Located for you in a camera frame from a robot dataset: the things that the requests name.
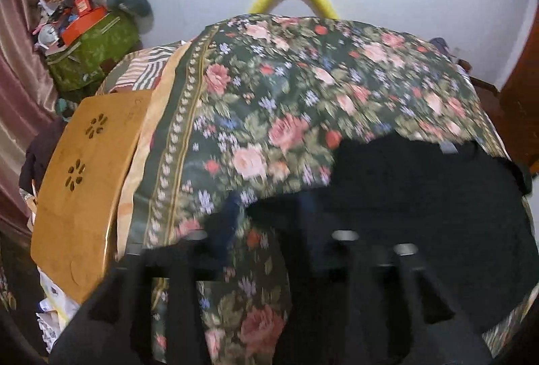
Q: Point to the striped beige blanket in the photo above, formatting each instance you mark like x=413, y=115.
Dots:
x=139, y=70

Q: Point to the orange box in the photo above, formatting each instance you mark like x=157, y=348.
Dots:
x=83, y=23

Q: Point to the floral green bedspread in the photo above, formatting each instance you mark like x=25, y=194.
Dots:
x=258, y=103

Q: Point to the green fabric storage bin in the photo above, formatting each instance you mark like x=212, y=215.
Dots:
x=89, y=58

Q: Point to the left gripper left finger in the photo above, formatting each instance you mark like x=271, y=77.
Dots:
x=114, y=324

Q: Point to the printed papers pile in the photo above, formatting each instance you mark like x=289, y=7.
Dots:
x=55, y=311

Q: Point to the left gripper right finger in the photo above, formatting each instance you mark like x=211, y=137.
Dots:
x=381, y=305

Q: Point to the black elephant print t-shirt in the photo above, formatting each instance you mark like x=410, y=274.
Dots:
x=461, y=207

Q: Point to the pink striped curtain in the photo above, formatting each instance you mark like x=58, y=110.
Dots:
x=28, y=95

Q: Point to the purple grey backpack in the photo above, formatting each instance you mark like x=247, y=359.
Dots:
x=441, y=45

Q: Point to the wooden folding lap table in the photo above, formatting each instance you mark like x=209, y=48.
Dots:
x=74, y=237

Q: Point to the brown wooden door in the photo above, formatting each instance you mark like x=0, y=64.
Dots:
x=519, y=102

